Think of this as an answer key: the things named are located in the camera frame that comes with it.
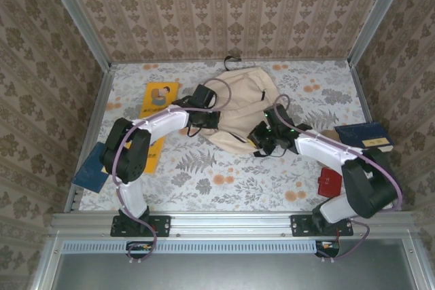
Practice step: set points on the beige canvas backpack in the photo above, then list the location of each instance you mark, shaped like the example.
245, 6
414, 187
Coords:
244, 100

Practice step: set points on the floral table cloth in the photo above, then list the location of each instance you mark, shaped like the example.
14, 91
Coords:
238, 195

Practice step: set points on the thick dark blue labelled book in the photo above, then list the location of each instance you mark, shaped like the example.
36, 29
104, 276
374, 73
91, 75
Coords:
357, 132

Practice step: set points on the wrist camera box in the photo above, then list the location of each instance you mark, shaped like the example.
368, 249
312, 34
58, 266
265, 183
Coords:
278, 115
204, 94

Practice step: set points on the red case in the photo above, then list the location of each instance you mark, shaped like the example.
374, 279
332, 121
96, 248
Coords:
329, 181

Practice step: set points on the yellow paperback book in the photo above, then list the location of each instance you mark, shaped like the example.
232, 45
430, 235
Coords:
154, 157

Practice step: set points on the aluminium corner post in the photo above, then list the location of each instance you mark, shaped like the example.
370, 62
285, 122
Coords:
377, 18
78, 18

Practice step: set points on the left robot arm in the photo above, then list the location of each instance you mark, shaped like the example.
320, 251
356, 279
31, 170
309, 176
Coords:
125, 162

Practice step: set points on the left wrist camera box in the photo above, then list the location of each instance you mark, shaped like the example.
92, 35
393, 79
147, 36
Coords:
204, 94

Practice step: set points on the aluminium side rail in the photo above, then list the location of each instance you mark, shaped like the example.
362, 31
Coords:
361, 100
103, 100

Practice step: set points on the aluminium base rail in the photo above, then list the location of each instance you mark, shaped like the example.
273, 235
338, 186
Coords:
231, 223

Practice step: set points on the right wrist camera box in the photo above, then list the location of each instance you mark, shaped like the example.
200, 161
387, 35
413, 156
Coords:
278, 115

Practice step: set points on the thin dark blue book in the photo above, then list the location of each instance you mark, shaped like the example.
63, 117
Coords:
88, 174

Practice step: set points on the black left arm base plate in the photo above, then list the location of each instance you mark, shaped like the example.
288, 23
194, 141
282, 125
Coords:
163, 225

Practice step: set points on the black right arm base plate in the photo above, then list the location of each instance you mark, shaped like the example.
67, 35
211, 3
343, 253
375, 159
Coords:
299, 225

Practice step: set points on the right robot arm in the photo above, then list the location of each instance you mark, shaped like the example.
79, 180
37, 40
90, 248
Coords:
370, 188

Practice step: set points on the grey sheet metal tray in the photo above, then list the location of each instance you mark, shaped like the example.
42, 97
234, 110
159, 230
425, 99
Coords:
221, 273

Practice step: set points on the yellow book with child picture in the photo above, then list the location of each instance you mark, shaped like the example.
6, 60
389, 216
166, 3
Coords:
159, 94

